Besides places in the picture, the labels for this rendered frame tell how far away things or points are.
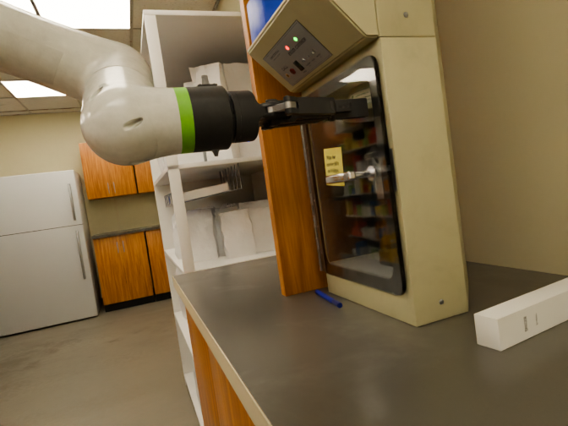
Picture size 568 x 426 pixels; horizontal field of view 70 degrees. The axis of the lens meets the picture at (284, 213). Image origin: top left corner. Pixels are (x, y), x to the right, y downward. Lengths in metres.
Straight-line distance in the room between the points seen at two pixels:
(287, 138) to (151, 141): 0.50
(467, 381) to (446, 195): 0.32
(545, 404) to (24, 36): 0.74
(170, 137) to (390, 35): 0.39
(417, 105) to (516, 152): 0.41
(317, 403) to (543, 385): 0.25
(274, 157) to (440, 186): 0.42
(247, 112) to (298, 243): 0.48
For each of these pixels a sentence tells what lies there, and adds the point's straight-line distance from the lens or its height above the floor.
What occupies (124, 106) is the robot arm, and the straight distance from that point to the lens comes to 0.56.
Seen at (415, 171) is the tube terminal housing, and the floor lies 1.19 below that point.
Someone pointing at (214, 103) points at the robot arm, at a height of 1.32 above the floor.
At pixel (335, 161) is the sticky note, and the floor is 1.24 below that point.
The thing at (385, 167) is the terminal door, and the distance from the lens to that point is 0.68.
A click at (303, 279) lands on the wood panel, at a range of 1.02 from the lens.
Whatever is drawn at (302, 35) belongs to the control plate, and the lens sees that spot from 0.79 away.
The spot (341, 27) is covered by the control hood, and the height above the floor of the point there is 1.44.
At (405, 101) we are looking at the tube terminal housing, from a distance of 0.71.
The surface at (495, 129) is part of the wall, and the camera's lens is 1.12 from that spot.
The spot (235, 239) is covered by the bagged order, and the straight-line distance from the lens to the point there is 1.89.
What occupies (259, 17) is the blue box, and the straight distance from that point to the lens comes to 0.91.
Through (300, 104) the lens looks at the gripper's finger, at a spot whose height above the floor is 1.31.
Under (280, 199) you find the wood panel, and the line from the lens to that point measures 0.98.
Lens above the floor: 1.19
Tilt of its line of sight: 3 degrees down
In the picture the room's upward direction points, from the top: 8 degrees counter-clockwise
